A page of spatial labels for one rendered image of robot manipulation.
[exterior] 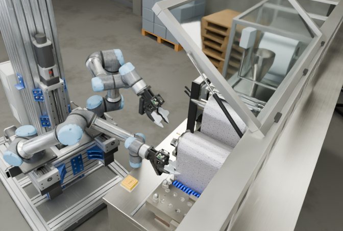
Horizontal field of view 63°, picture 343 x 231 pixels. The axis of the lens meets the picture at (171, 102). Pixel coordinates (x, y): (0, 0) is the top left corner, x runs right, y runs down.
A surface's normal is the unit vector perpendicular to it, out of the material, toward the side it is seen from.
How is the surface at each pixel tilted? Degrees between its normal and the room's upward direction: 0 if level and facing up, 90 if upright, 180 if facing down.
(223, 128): 92
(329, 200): 0
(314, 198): 0
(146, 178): 0
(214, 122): 92
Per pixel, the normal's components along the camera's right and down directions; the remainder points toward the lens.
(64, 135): 0.07, 0.53
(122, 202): 0.06, -0.81
